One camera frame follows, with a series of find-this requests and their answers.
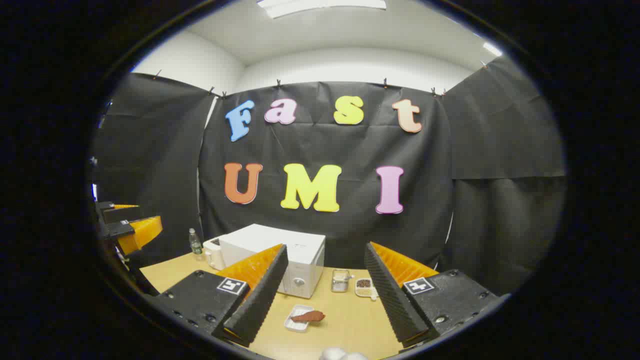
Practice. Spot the white toaster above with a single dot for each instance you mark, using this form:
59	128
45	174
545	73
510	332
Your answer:
214	255

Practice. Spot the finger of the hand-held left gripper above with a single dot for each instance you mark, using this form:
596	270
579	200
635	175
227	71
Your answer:
112	212
120	230

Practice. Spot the small ceiling light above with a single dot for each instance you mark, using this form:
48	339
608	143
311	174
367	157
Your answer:
492	49

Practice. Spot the white rectangular dish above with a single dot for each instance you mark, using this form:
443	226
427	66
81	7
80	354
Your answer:
297	326

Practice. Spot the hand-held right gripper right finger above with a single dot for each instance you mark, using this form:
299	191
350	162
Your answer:
392	300

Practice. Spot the brown chicken drumstick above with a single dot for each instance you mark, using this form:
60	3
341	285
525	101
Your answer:
310	316

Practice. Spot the clear plastic water bottle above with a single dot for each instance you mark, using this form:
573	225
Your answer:
195	245

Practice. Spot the white microwave oven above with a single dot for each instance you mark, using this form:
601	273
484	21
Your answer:
260	237

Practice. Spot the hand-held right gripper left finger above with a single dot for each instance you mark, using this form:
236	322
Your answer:
260	300

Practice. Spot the black backdrop cloth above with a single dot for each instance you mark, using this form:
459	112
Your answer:
350	235

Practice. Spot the large ceiling light panel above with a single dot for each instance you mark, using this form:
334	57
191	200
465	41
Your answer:
320	6

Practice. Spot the white divided dish of beans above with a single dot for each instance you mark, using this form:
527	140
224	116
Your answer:
364	287

